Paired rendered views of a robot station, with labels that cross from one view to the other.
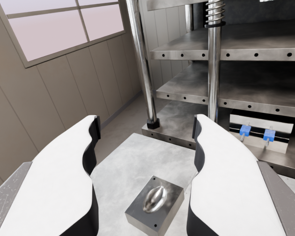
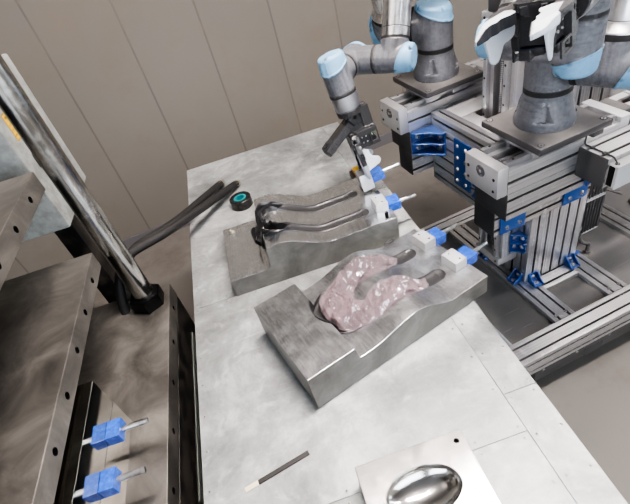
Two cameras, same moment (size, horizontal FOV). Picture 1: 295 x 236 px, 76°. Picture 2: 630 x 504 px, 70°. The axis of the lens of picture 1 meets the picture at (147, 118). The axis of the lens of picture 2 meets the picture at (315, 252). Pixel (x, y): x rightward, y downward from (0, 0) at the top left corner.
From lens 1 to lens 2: 0.77 m
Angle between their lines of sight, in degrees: 98
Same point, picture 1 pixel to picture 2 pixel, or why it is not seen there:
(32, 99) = not seen: outside the picture
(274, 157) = (149, 429)
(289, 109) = (68, 375)
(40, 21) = not seen: outside the picture
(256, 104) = (53, 432)
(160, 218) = (440, 445)
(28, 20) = not seen: outside the picture
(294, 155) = (131, 408)
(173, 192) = (378, 473)
